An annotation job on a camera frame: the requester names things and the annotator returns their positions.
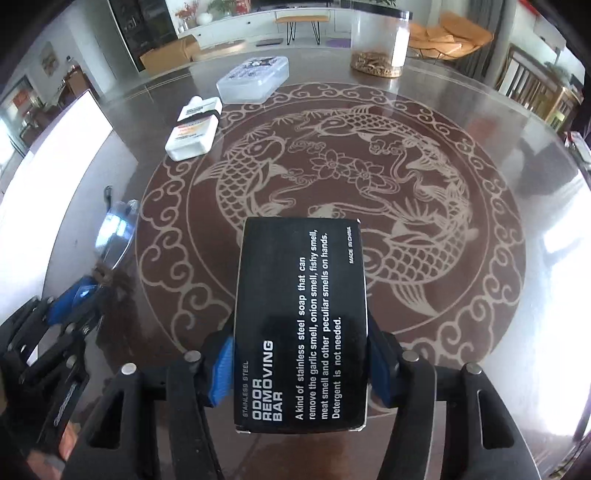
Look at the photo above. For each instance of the clear jar with black lid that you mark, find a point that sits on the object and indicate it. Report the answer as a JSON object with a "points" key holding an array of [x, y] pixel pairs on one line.
{"points": [[381, 46]]}

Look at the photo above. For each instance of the dark bookshelf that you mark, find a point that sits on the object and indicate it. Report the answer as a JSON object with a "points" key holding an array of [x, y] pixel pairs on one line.
{"points": [[138, 27]]}

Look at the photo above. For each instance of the black cardboard box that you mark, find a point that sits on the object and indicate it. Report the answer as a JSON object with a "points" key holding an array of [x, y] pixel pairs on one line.
{"points": [[300, 323]]}

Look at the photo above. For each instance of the clear plastic box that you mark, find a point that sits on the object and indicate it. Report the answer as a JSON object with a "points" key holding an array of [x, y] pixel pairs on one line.
{"points": [[254, 76]]}

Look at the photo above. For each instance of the wooden bench with metal legs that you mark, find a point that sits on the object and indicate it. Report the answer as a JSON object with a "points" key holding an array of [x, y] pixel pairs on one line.
{"points": [[302, 21]]}

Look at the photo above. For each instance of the green potted plant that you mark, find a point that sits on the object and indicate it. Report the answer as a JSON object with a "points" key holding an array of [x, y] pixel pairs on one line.
{"points": [[220, 6]]}

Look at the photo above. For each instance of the person's left hand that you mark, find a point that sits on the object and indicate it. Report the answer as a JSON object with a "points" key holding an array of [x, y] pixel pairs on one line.
{"points": [[68, 443]]}

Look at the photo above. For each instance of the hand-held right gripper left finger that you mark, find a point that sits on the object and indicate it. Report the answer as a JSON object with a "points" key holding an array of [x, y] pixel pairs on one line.
{"points": [[224, 369]]}

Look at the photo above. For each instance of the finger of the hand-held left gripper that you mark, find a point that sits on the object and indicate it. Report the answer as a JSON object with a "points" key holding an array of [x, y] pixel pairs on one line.
{"points": [[69, 302], [23, 323]]}

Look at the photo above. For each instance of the white bottle with orange label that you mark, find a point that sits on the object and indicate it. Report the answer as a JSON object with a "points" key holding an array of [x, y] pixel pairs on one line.
{"points": [[191, 134]]}

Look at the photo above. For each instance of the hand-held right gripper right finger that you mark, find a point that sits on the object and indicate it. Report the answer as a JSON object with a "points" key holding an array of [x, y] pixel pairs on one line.
{"points": [[378, 369]]}

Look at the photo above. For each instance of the red and white packet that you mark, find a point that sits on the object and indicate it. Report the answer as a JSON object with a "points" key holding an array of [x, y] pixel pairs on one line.
{"points": [[579, 145]]}

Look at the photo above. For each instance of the orange lounge chair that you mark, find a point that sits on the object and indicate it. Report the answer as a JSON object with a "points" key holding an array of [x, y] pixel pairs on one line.
{"points": [[452, 37]]}

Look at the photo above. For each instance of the white rectangular panel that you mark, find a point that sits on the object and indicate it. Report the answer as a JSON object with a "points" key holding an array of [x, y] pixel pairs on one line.
{"points": [[51, 147]]}

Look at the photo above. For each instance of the white low cabinet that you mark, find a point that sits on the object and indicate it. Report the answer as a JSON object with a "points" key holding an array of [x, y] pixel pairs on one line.
{"points": [[258, 25]]}

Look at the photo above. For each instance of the red flower plant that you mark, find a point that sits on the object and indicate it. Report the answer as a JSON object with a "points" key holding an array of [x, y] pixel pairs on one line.
{"points": [[187, 11]]}

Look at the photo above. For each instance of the wooden slatted chair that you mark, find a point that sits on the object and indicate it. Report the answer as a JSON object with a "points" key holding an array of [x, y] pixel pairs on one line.
{"points": [[526, 78]]}

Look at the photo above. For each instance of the brown box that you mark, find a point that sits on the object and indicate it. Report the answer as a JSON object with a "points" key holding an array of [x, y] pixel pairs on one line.
{"points": [[168, 53]]}

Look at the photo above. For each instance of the framed wall picture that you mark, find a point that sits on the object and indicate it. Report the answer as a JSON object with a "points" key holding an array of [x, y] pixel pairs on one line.
{"points": [[47, 57]]}

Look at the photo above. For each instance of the purple mat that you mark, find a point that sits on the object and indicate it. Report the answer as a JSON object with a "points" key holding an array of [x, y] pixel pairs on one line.
{"points": [[339, 43]]}

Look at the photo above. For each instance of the white vase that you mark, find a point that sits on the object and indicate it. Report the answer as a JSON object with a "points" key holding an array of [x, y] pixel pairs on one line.
{"points": [[205, 17]]}

